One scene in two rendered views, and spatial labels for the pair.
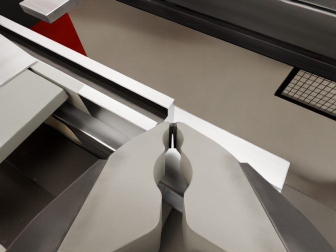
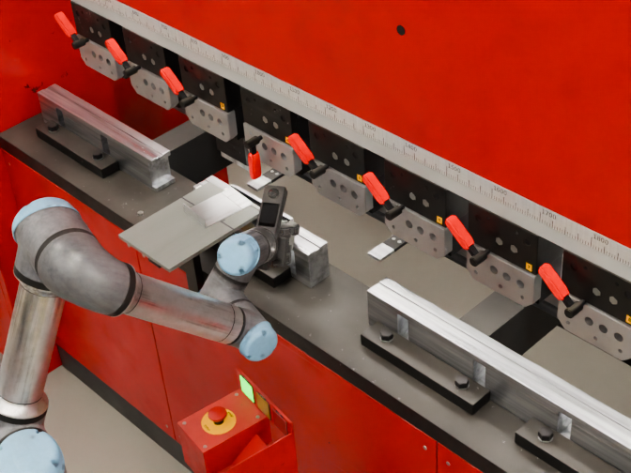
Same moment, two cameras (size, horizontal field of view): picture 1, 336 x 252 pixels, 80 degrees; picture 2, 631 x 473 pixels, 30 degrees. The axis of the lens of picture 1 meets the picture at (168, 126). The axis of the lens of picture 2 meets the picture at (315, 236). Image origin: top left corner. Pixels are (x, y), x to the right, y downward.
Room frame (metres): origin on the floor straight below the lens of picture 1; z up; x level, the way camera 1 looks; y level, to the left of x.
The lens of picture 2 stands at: (-1.87, -0.68, 2.57)
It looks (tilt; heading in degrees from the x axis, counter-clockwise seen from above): 38 degrees down; 18
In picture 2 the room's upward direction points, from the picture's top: 5 degrees counter-clockwise
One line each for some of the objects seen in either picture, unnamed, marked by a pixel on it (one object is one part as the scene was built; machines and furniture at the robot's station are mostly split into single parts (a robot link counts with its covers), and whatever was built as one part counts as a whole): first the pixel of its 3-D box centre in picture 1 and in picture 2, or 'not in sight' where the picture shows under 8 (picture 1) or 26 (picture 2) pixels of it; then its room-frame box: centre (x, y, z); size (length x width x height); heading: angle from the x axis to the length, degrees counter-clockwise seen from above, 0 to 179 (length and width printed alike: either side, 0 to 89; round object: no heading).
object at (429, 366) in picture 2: not in sight; (423, 366); (-0.21, -0.35, 0.89); 0.30 x 0.05 x 0.03; 59
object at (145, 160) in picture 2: not in sight; (103, 135); (0.43, 0.61, 0.92); 0.50 x 0.06 x 0.10; 59
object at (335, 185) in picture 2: not in sight; (351, 160); (-0.04, -0.18, 1.26); 0.15 x 0.09 x 0.17; 59
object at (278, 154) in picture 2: not in sight; (282, 125); (0.06, -0.01, 1.26); 0.15 x 0.09 x 0.17; 59
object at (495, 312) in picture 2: not in sight; (552, 287); (0.17, -0.57, 0.81); 0.64 x 0.08 x 0.14; 149
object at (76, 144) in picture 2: not in sight; (76, 148); (0.41, 0.68, 0.89); 0.30 x 0.05 x 0.03; 59
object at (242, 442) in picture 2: not in sight; (236, 442); (-0.36, 0.01, 0.75); 0.20 x 0.16 x 0.18; 50
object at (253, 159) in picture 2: not in sight; (255, 157); (0.02, 0.04, 1.20); 0.04 x 0.02 x 0.10; 149
